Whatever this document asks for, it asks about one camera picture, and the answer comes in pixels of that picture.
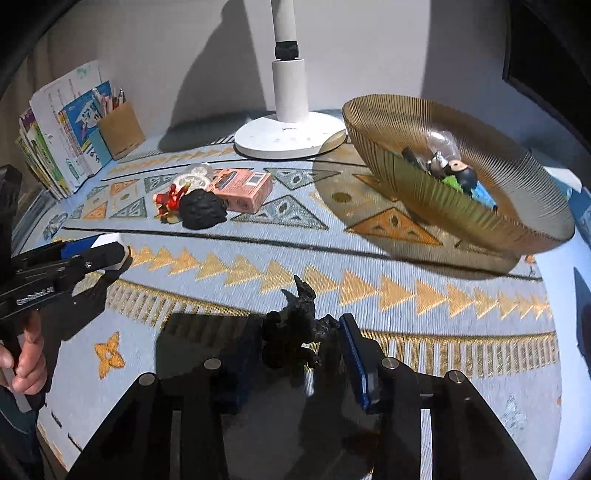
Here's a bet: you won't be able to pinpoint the white desk lamp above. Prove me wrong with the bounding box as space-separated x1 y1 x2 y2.
235 1 346 160

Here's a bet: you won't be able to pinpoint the black monitor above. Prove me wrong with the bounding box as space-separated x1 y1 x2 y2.
503 0 590 149

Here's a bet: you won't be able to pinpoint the row of upright books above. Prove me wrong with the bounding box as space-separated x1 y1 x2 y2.
19 60 111 199

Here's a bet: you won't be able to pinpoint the black card reader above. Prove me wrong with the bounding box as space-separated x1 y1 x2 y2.
402 147 427 171

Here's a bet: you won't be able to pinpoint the cork pencil holder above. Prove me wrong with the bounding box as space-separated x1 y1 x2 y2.
98 101 145 160

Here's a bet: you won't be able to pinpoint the clear plastic dome cup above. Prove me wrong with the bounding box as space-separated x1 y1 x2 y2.
426 130 462 161

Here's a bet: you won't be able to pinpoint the person's left hand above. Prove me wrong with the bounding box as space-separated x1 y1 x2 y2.
1 310 48 395

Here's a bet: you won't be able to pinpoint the tissue box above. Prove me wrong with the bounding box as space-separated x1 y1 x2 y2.
544 166 583 193

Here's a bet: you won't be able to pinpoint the amber ribbed glass bowl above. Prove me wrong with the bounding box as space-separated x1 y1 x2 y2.
342 94 575 255

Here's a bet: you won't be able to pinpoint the patterned blue table mat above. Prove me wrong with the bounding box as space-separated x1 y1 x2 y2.
38 138 561 479

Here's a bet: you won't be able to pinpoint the red iron man figurine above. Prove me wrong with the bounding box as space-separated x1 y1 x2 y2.
152 183 189 224

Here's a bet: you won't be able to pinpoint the pens in holder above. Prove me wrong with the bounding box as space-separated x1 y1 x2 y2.
92 88 126 118

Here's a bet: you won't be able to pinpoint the clear correction tape dispenser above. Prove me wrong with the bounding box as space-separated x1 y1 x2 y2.
173 162 216 190

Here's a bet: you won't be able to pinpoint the penguin figurine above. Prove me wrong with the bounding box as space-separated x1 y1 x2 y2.
428 153 478 197

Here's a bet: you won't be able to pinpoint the black dragon figurine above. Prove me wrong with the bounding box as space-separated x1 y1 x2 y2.
262 275 342 376

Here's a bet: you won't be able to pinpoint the white charger cube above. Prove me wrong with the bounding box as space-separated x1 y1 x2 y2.
90 233 130 271

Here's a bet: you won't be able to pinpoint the pink capybara carton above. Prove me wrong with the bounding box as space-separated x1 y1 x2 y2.
208 168 273 214

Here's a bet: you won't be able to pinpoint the black spiky ball toy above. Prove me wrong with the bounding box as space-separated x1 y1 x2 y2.
178 189 228 230

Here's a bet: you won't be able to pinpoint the blue rectangular battery box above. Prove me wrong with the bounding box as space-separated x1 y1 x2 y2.
472 181 498 211

